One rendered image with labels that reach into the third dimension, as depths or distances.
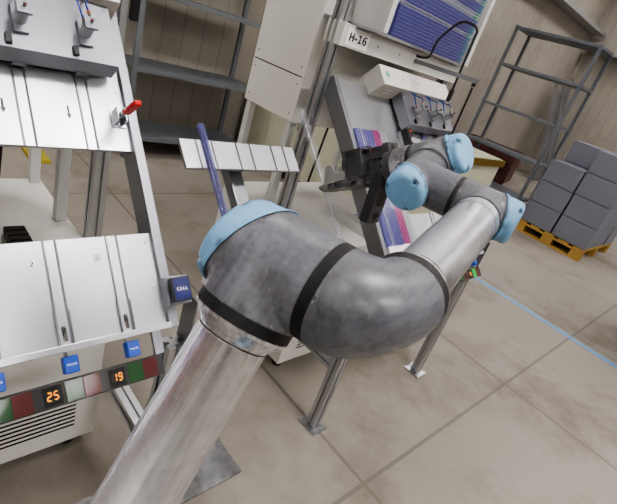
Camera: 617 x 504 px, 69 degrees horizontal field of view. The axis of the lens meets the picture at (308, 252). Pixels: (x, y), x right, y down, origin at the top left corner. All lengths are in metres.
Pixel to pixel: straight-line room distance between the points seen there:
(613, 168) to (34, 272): 5.42
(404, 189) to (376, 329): 0.39
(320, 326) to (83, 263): 0.60
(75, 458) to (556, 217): 5.25
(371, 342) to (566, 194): 5.44
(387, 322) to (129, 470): 0.31
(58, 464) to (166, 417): 1.15
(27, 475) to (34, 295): 0.82
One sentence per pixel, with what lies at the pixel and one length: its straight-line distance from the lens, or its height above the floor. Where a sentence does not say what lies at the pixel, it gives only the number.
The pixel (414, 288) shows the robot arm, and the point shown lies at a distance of 0.46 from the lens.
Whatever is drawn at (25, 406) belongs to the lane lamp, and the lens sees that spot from 0.91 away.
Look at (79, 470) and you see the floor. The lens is 1.63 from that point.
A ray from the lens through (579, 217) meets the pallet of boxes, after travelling 5.79.
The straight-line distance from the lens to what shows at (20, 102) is 1.02.
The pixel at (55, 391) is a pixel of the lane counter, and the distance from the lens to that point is 0.92.
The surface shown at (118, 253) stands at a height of 0.83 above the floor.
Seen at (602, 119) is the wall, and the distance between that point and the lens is 11.66.
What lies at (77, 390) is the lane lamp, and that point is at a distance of 0.93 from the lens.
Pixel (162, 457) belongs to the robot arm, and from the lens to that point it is 0.52.
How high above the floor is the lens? 1.32
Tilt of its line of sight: 25 degrees down
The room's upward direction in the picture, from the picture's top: 19 degrees clockwise
